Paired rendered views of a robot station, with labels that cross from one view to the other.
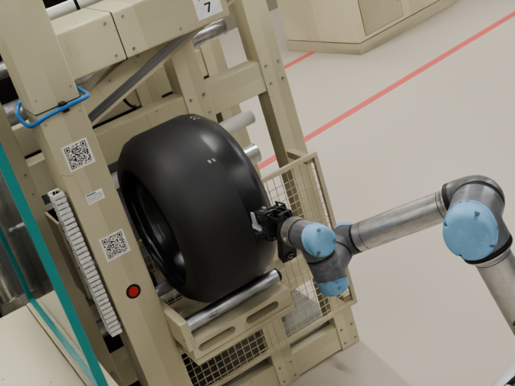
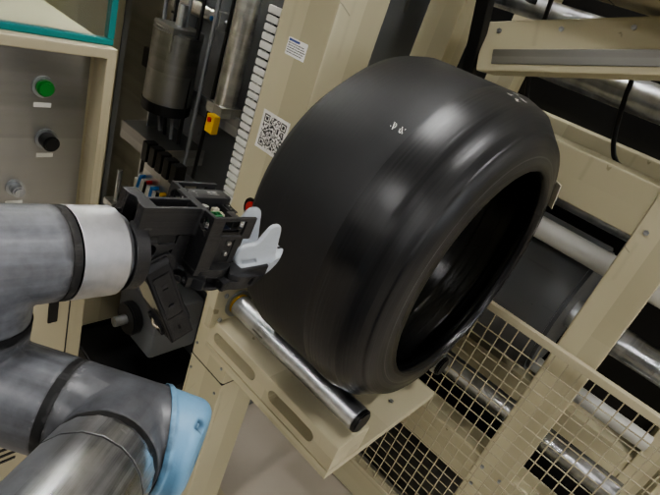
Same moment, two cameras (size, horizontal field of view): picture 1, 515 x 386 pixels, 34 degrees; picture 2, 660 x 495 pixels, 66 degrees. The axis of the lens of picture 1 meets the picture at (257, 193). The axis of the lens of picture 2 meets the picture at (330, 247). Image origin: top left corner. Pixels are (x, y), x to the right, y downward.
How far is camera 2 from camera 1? 2.00 m
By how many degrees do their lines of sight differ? 51
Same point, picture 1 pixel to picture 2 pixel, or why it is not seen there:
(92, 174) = (313, 14)
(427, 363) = not seen: outside the picture
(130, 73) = (597, 43)
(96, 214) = (283, 74)
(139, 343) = not seen: hidden behind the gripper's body
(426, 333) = not seen: outside the picture
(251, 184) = (384, 225)
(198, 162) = (383, 112)
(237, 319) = (263, 375)
